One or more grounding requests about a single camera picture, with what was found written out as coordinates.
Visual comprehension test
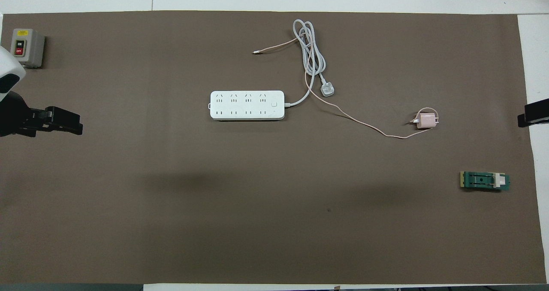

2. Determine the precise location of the white power cord with plug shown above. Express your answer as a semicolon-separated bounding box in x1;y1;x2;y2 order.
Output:
283;19;336;108

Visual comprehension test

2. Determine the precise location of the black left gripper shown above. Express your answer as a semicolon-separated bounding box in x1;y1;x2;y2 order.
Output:
0;91;84;138

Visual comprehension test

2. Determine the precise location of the pink charger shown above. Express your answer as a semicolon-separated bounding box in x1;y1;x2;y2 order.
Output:
417;112;440;130

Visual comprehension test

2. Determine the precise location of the brown table mat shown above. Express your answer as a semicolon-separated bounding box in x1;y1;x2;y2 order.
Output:
0;11;546;285

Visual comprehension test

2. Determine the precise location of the pink charging cable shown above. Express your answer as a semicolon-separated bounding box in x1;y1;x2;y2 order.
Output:
253;37;439;139

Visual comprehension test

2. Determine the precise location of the white power strip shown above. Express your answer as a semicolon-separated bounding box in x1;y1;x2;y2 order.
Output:
209;90;285;121

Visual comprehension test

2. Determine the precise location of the grey on-off switch box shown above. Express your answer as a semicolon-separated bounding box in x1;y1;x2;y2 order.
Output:
9;28;45;69

